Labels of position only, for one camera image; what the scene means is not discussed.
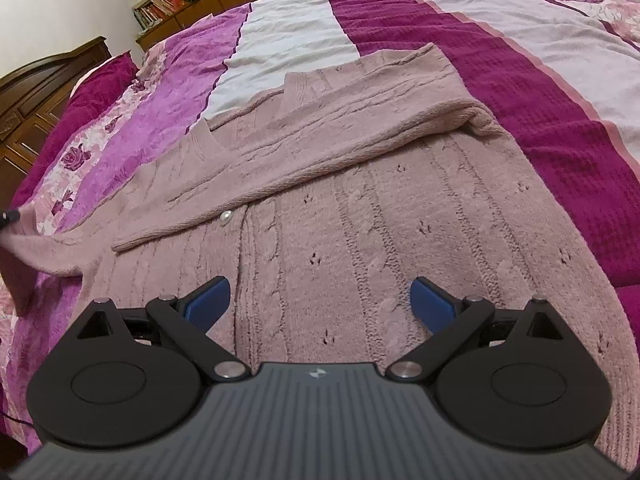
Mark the row of books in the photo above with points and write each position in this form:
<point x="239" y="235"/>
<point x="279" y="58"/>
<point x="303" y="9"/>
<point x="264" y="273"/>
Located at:
<point x="152" y="10"/>

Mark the long wooden drawer cabinet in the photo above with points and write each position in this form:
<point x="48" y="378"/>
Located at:
<point x="200" y="12"/>

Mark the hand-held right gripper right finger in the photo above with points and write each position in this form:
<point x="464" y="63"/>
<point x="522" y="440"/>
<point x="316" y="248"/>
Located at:
<point x="430" y="305"/>

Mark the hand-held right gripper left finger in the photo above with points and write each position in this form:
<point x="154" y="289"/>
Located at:
<point x="210" y="302"/>

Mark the purple floral patchwork blanket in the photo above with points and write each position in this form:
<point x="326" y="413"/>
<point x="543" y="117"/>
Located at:
<point x="525" y="110"/>

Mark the carved wooden headboard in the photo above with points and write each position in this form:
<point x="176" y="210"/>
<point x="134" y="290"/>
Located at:
<point x="35" y="105"/>

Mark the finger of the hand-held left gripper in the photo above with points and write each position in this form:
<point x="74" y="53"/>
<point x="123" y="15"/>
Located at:
<point x="9" y="216"/>

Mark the magenta velvet pillow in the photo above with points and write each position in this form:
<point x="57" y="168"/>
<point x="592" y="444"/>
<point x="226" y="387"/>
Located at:
<point x="95" y="95"/>

